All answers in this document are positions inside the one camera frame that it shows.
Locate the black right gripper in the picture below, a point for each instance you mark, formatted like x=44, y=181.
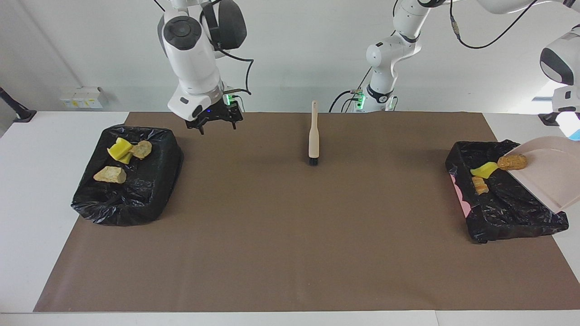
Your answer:
x=217, y=113

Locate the rounded pale foam chunk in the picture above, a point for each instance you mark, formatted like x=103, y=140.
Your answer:
x=142, y=150

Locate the beige brush with black bristles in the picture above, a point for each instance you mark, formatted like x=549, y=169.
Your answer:
x=313, y=136

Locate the yellow sponge piece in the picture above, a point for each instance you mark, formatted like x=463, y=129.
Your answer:
x=120, y=148
x=127, y=159

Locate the blocky pale foam chunk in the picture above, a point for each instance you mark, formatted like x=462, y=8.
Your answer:
x=110, y=175

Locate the jagged pale foam chunk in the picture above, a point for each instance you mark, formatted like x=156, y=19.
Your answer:
x=479, y=185

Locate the yellow sponge with green pad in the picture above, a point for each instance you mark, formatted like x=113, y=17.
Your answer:
x=484, y=170

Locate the orange-brown foam nugget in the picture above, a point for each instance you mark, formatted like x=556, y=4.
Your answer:
x=512, y=162

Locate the beige plastic dustpan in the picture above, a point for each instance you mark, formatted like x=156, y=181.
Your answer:
x=553, y=176

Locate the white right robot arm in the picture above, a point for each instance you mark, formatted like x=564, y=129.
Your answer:
x=190, y=59

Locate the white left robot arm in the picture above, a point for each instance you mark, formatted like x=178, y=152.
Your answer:
x=389, y=50

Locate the black bagged tall bin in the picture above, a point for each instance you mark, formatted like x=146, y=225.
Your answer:
x=136, y=203

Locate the black bagged pink bin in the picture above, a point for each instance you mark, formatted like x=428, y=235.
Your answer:
x=503, y=213

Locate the brown table mat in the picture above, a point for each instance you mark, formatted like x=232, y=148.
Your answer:
x=272, y=280

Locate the small blue object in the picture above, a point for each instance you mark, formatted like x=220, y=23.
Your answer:
x=576, y=134

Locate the white wall socket box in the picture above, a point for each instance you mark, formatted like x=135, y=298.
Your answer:
x=81, y=97

